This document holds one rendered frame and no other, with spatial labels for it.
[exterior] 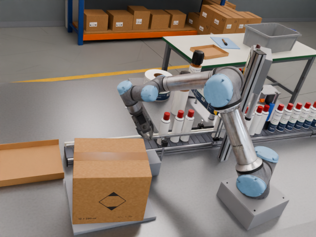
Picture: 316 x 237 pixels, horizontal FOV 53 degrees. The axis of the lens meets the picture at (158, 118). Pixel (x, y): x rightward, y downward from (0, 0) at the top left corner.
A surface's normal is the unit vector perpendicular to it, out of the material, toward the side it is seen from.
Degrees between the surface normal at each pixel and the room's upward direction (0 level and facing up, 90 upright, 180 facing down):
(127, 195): 90
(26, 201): 0
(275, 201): 3
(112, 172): 0
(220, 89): 83
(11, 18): 90
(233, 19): 90
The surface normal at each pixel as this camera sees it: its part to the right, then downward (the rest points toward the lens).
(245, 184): -0.47, 0.52
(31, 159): 0.16, -0.82
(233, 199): -0.86, 0.16
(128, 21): 0.51, 0.55
